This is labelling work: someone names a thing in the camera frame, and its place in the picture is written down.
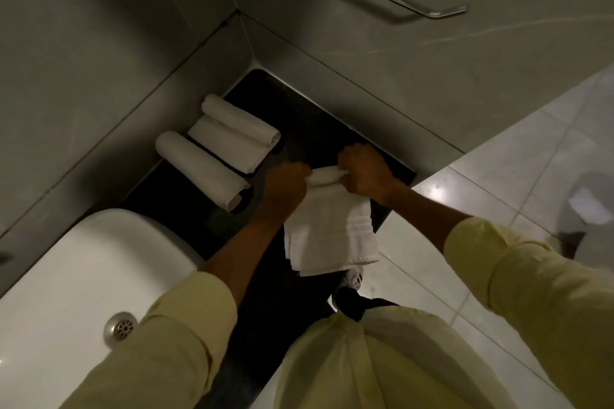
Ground white towel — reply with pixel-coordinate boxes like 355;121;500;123
154;130;253;213
283;164;381;278
186;93;283;175

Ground white toilet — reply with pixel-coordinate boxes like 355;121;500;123
558;171;614;272

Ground white ceramic sink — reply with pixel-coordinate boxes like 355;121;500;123
0;208;208;409

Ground white shoe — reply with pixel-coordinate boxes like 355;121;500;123
337;266;365;293

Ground person's right hand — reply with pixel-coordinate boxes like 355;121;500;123
336;143;400;205

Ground person's right forearm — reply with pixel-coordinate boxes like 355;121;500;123
382;182;614;409

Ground metal sink drain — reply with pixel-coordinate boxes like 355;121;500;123
103;311;139;350

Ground black trousers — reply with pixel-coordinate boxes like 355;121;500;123
333;286;400;324

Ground pale yellow shirt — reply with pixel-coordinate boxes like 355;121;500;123
272;305;520;409

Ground person's left hand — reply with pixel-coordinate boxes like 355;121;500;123
260;161;313;224

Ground person's left forearm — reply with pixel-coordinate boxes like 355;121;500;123
59;210;291;409

